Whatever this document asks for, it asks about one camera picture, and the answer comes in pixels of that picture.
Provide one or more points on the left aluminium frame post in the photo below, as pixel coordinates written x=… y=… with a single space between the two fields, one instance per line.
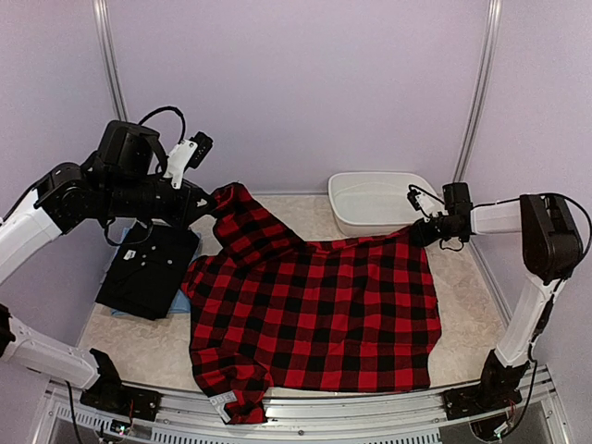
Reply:
x=108 y=54

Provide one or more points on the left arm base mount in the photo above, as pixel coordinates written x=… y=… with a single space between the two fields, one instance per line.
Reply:
x=132 y=402

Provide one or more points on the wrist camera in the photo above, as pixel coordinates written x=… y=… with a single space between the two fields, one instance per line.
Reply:
x=189 y=153
x=422 y=201

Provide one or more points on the light blue folded shirt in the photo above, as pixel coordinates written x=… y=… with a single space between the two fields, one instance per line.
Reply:
x=185 y=300

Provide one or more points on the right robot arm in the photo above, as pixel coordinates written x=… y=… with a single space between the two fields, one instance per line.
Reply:
x=552 y=248

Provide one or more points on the aluminium frame post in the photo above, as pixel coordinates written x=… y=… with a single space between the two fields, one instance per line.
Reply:
x=485 y=66
x=108 y=54

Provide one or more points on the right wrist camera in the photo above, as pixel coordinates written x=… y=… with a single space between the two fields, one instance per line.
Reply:
x=422 y=201

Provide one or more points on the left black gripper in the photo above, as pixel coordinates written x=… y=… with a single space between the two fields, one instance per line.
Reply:
x=190 y=193

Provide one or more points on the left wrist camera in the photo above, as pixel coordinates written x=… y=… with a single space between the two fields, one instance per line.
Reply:
x=189 y=153

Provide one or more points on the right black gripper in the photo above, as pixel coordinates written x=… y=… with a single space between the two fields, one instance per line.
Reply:
x=424 y=237

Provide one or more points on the right aluminium frame post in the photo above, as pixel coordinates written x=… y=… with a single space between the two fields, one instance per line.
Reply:
x=485 y=66

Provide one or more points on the white plastic tub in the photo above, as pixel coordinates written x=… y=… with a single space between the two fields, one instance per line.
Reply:
x=375 y=203

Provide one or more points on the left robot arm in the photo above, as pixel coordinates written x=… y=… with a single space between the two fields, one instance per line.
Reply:
x=129 y=175

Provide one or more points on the black folded shirt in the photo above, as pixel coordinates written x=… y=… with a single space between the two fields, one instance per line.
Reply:
x=148 y=273

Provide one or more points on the front aluminium rail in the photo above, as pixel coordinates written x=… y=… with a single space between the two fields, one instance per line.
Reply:
x=185 y=416

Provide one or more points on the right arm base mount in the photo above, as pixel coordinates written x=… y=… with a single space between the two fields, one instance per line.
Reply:
x=475 y=399

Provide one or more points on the red black plaid shirt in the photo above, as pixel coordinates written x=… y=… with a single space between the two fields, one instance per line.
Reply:
x=274 y=310

